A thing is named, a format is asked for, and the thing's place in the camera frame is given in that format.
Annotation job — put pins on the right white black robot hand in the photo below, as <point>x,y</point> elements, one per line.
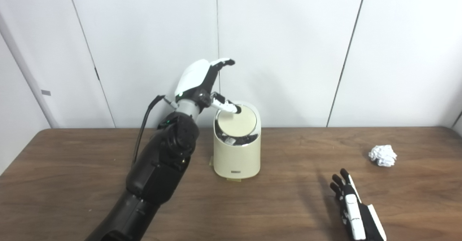
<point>352,212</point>

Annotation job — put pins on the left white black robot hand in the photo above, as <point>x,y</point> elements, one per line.
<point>193,76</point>

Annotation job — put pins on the round cream bin lid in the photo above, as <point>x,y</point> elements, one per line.
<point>236,123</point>

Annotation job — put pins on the white paper ball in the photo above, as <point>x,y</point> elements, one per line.
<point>382,155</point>

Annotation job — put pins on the cream-colored desktop trash bin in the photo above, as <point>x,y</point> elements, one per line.
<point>236,159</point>

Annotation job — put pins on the black bin liner bag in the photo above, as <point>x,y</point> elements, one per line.
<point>234,141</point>

